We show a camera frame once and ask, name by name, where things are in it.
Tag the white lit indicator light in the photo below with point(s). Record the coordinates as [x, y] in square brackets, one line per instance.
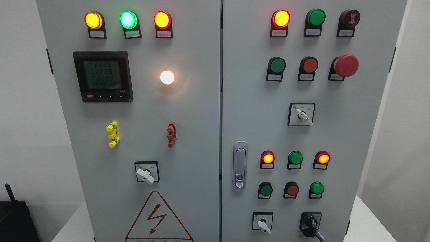
[167, 77]

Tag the black digital power meter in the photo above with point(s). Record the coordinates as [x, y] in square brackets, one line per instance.
[103, 76]

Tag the silver door latch handle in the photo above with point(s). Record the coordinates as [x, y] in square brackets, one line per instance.
[239, 164]

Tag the yellow indicator light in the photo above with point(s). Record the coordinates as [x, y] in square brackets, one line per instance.
[96, 25]

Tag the red push button upper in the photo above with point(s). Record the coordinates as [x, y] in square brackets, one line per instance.
[307, 69]

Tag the green push button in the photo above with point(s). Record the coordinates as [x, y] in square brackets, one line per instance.
[316, 190]
[265, 190]
[275, 69]

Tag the grey electrical control cabinet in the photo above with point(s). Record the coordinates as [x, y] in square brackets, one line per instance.
[219, 54]

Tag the white selector switch bottom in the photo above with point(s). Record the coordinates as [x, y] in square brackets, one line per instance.
[262, 221]

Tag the green push button upper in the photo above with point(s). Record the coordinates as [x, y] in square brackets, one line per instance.
[275, 69]

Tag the green indicator light lower middle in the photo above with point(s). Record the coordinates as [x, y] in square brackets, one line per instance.
[294, 161]

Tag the red emergency stop button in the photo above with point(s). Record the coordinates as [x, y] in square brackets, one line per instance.
[343, 67]

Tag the green push button lower right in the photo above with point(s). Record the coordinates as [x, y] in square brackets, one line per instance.
[316, 190]

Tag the red high voltage warning sticker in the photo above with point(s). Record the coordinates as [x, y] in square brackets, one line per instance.
[157, 222]

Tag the yellow terminal connector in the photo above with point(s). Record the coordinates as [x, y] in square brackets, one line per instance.
[113, 134]

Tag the red lit indicator lower left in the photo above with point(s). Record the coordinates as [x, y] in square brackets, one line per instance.
[267, 159]

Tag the red indicator light right door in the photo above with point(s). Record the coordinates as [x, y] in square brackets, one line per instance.
[279, 23]

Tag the white selector switch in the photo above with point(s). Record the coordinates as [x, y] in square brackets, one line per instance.
[262, 221]
[301, 114]

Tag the red indicator light lower right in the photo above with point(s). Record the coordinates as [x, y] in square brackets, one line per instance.
[321, 160]

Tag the green lit indicator light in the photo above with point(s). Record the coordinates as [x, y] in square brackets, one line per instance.
[130, 24]

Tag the white selector switch left door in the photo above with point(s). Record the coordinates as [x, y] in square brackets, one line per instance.
[147, 171]

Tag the red push button lower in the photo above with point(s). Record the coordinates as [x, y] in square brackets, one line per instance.
[291, 189]

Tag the black knob selector switch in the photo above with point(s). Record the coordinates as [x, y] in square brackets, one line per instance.
[309, 223]

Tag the red terminal connector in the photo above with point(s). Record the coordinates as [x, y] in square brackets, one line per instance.
[171, 136]

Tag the red indicator light left door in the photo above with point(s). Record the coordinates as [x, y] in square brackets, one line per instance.
[163, 25]

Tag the red indicator light door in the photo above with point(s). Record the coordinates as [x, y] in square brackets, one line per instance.
[163, 25]
[279, 23]

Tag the green push button lower left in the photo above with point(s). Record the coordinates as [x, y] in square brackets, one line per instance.
[265, 190]

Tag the green indicator light top right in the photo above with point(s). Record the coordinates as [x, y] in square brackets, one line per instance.
[313, 23]

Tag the dark red buzzer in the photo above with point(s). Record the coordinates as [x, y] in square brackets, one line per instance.
[347, 23]

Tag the white selector switch upper right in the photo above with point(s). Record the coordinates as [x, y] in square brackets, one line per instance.
[301, 114]

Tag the black box with antenna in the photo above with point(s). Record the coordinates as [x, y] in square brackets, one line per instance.
[16, 224]

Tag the red push button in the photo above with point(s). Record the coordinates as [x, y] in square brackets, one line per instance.
[291, 189]
[307, 69]

